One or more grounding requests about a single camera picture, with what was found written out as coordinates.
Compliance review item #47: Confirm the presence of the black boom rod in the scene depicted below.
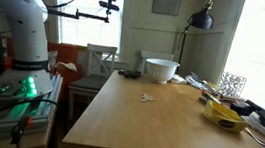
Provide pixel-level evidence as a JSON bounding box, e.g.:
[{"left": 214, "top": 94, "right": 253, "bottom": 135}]
[{"left": 46, "top": 4, "right": 111, "bottom": 24}]

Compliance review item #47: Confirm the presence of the bright bare window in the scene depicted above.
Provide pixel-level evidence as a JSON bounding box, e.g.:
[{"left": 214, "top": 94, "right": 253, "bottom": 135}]
[{"left": 48, "top": 0, "right": 127, "bottom": 52}]

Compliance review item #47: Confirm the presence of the orange cabinet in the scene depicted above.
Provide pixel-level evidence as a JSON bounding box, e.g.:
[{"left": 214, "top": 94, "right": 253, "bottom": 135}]
[{"left": 41, "top": 41, "right": 89, "bottom": 95}]

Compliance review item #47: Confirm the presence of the crumpled white cloth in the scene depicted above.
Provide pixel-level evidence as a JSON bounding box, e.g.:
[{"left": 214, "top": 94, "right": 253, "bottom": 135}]
[{"left": 54, "top": 60, "right": 79, "bottom": 73}]

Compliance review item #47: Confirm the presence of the white plastic colander bowl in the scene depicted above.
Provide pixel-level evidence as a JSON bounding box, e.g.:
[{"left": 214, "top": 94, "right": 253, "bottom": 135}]
[{"left": 143, "top": 56, "right": 181, "bottom": 87}]

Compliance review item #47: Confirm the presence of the black floor lamp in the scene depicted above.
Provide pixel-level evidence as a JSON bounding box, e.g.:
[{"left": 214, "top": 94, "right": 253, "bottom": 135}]
[{"left": 174, "top": 0, "right": 217, "bottom": 79}]

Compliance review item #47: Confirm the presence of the white paper packet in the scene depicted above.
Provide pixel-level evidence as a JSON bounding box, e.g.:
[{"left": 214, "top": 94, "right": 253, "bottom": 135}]
[{"left": 170, "top": 73, "right": 189, "bottom": 86}]

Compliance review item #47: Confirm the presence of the crumpled grey cloth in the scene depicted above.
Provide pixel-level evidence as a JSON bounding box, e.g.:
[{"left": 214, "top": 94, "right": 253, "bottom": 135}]
[{"left": 183, "top": 70, "right": 212, "bottom": 92}]

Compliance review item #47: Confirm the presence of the grey metal tool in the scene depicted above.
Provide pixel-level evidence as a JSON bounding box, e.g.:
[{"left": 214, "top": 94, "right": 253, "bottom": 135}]
[{"left": 199, "top": 91, "right": 226, "bottom": 108}]

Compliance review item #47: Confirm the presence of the orange black clamp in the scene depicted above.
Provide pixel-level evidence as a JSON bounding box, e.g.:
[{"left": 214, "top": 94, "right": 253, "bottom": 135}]
[{"left": 8, "top": 114, "right": 35, "bottom": 148}]

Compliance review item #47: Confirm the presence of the yellow banana-shaped case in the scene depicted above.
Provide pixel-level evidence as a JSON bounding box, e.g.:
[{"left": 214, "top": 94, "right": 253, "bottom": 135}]
[{"left": 200, "top": 98, "right": 252, "bottom": 135}]

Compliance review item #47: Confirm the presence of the black stapler device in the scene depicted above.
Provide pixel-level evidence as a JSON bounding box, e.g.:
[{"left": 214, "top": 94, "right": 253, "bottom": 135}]
[{"left": 229, "top": 97, "right": 265, "bottom": 119}]

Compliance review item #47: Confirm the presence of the metal spoon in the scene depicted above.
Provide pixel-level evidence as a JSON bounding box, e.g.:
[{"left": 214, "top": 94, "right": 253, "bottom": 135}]
[{"left": 241, "top": 126, "right": 265, "bottom": 147}]

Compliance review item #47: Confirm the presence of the black camera on boom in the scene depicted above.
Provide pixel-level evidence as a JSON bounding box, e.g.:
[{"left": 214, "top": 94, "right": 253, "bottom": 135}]
[{"left": 98, "top": 0, "right": 121, "bottom": 12}]

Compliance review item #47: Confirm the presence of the framed wall picture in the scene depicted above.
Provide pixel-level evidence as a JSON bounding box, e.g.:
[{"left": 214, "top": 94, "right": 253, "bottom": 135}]
[{"left": 151, "top": 0, "right": 183, "bottom": 17}]

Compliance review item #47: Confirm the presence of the thick black cable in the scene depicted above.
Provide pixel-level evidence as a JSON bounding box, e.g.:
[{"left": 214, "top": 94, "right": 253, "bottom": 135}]
[{"left": 0, "top": 93, "right": 62, "bottom": 137}]

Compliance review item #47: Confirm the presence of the white wire lattice cube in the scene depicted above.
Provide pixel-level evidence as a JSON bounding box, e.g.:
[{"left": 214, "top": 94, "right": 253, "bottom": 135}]
[{"left": 217, "top": 71, "right": 248, "bottom": 100}]

